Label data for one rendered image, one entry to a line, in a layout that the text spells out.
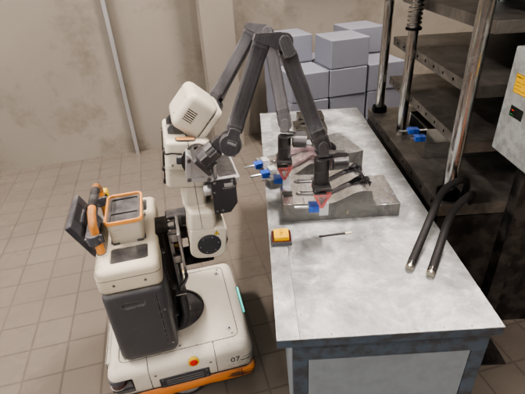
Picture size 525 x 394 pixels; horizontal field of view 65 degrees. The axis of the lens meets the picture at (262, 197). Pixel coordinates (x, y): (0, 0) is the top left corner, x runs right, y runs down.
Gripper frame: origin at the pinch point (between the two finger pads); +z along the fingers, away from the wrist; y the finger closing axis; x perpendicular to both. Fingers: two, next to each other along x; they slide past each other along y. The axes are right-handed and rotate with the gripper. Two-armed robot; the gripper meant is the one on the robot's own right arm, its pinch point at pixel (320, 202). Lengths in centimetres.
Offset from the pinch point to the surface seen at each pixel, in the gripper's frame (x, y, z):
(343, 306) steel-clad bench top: -1.8, -40.0, 15.5
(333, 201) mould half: -7.1, 10.9, 6.4
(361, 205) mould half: -19.1, 10.0, 9.1
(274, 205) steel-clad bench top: 17.4, 24.3, 15.1
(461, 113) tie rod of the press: -61, 22, -25
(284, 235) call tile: 14.8, -4.5, 11.6
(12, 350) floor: 166, 18, 96
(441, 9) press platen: -70, 78, -57
